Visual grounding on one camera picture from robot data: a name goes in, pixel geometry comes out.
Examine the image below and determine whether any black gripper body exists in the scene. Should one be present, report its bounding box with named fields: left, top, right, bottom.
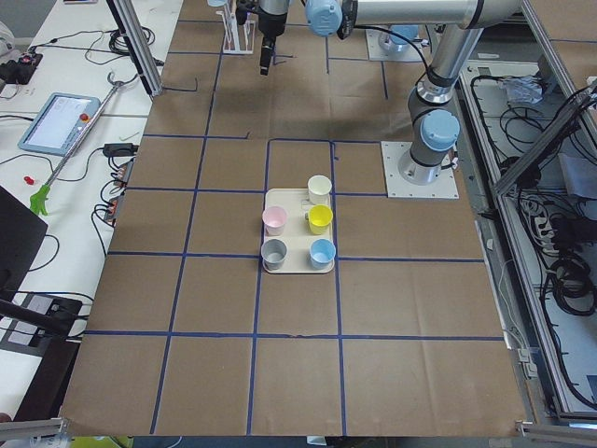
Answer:
left=257, top=0, right=290, bottom=37

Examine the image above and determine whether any light blue cup front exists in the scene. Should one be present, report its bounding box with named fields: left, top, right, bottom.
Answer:
left=207, top=0, right=228, bottom=7

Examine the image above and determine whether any light blue cup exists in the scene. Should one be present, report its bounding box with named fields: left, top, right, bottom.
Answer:
left=207, top=0, right=228, bottom=7
left=310, top=239, right=336, bottom=270

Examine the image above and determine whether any white ikea cup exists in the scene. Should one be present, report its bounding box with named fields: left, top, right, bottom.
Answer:
left=307, top=175, right=332, bottom=205

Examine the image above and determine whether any pink ikea cup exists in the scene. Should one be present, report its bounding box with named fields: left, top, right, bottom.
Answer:
left=262, top=205, right=287, bottom=236

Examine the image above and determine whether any yellow ikea cup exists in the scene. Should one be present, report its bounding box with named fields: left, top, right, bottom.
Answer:
left=307, top=204, right=333, bottom=235

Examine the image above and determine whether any grey ikea cup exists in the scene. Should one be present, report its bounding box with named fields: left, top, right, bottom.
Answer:
left=260, top=238, right=287, bottom=272

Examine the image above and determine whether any light blue cup rear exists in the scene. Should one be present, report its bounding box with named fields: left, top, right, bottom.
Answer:
left=310, top=239, right=336, bottom=270

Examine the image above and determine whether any cream plastic tray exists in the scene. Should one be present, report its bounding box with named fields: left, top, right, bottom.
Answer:
left=263, top=189, right=335, bottom=274

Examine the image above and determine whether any teach pendant tablet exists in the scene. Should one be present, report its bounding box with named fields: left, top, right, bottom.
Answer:
left=18, top=92, right=100, bottom=156

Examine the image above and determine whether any black monitor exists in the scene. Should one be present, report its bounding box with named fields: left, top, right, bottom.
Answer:
left=0, top=188, right=48, bottom=301

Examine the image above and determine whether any white wire cup rack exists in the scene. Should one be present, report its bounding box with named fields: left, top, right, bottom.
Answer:
left=216, top=1, right=257, bottom=55

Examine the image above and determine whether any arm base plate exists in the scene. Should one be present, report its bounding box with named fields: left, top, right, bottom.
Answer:
left=366, top=24, right=429, bottom=63
left=381, top=141, right=459, bottom=200

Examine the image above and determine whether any aluminium frame post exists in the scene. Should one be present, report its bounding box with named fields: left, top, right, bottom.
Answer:
left=106, top=0, right=162, bottom=98

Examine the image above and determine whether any green handled reach grabber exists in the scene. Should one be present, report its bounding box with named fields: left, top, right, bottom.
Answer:
left=30, top=72, right=137, bottom=216

